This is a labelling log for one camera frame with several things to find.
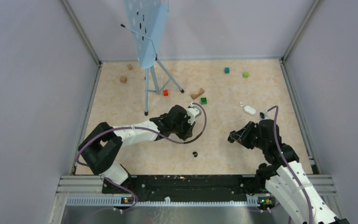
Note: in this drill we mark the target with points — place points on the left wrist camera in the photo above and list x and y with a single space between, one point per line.
193 112

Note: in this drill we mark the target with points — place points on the small wooden cube far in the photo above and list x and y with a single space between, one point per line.
130 66

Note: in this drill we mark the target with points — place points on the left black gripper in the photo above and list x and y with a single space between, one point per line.
188 132

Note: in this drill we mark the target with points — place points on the white charging case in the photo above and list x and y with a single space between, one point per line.
249 110

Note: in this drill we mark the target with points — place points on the wooden cube near stand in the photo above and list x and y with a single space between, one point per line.
123 79

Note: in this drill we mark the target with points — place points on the light blue music stand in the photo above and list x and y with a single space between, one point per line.
146 22

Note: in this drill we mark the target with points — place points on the teal cube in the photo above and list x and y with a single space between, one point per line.
226 70

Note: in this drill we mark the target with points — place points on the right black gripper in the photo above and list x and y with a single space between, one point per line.
242 136

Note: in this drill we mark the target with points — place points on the aluminium rail frame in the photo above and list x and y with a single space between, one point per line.
165 199

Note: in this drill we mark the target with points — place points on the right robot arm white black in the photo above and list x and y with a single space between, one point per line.
283 176

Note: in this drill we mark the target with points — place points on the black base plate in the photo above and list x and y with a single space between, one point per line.
189 188

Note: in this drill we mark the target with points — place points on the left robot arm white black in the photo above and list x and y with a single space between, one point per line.
101 146

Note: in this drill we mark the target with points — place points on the green lego brick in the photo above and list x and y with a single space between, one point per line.
203 101

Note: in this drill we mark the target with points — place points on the lime green cube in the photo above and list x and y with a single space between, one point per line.
245 74

